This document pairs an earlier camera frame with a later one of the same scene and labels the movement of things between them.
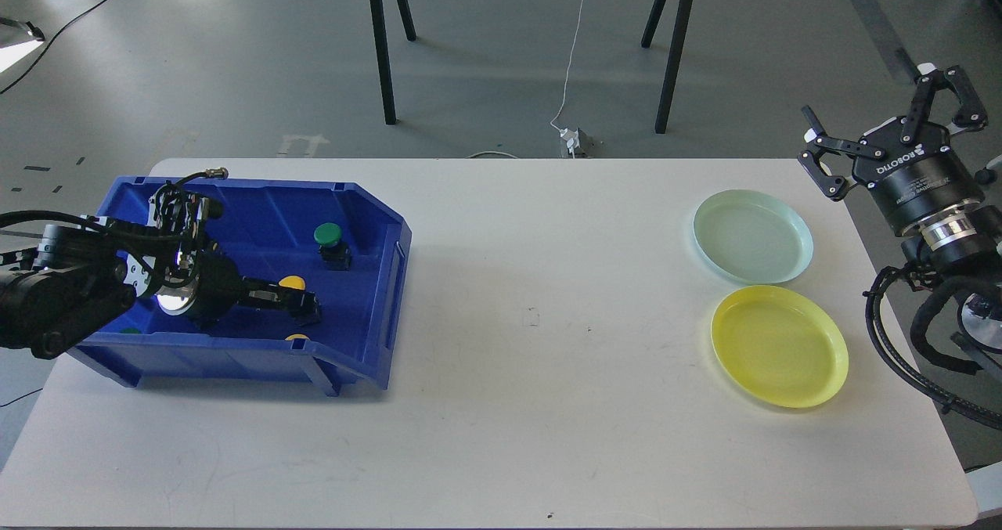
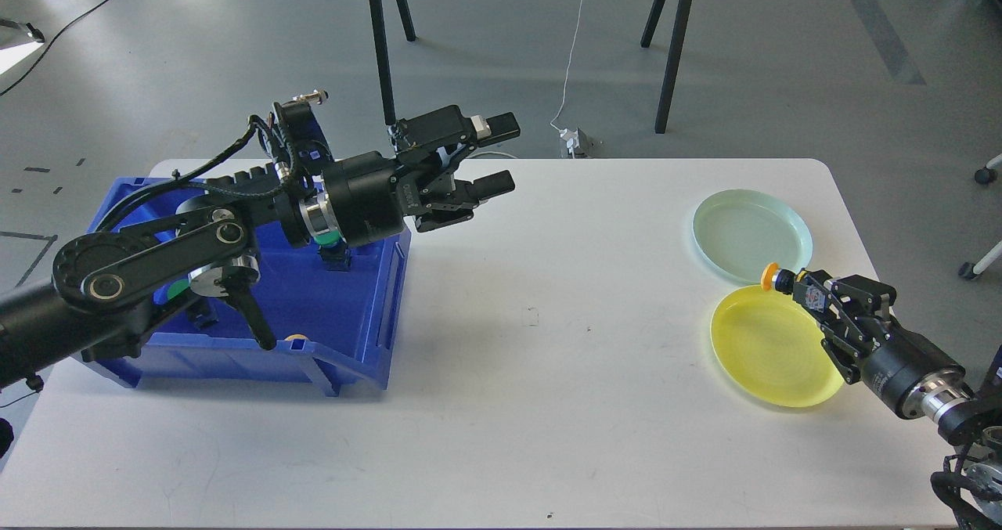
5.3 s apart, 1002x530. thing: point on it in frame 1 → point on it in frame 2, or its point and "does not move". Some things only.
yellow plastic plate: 781,344 does not move
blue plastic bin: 332,239 does not move
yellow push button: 293,281 → 781,279
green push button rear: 336,254 does not move
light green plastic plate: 751,236 does not move
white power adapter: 571,138 does not move
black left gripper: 208,289 → 368,196
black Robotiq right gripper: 917,174 → 908,370
